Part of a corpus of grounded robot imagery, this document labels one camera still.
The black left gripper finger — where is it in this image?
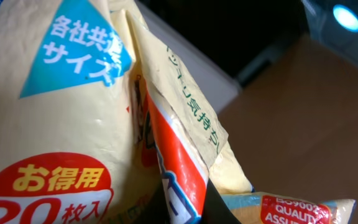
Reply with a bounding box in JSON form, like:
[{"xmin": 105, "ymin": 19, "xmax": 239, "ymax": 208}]
[{"xmin": 201, "ymin": 180, "xmax": 240, "ymax": 224}]

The small orange snack pack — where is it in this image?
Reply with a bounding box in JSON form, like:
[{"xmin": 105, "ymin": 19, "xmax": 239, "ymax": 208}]
[{"xmin": 222, "ymin": 192, "xmax": 356, "ymax": 224}]

